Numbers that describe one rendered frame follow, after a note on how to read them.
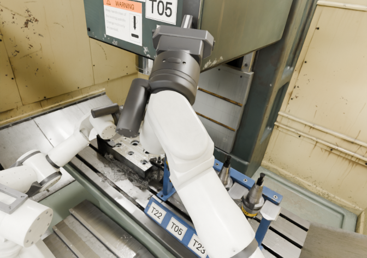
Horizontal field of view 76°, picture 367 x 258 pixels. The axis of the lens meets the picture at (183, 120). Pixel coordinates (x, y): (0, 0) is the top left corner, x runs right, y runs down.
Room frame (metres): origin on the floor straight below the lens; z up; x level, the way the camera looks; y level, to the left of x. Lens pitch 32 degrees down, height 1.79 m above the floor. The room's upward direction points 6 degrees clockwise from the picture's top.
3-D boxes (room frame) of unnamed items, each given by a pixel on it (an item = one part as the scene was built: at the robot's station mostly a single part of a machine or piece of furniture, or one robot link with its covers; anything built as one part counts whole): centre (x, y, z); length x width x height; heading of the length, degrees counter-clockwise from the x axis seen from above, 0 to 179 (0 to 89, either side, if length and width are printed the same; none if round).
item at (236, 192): (0.54, -0.20, 1.21); 0.07 x 0.05 x 0.01; 145
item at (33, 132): (1.27, 0.68, 0.75); 0.89 x 0.67 x 0.26; 145
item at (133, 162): (0.99, 0.21, 0.96); 0.29 x 0.23 x 0.05; 55
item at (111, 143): (1.00, 0.41, 0.97); 0.13 x 0.03 x 0.15; 55
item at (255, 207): (0.50, -0.24, 1.21); 0.06 x 0.06 x 0.03
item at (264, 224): (0.52, -0.32, 1.05); 0.10 x 0.05 x 0.30; 145
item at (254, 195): (0.50, -0.24, 1.26); 0.04 x 0.04 x 0.07
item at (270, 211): (0.47, -0.29, 1.21); 0.07 x 0.05 x 0.01; 145
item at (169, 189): (0.77, 0.04, 1.05); 0.10 x 0.05 x 0.30; 145
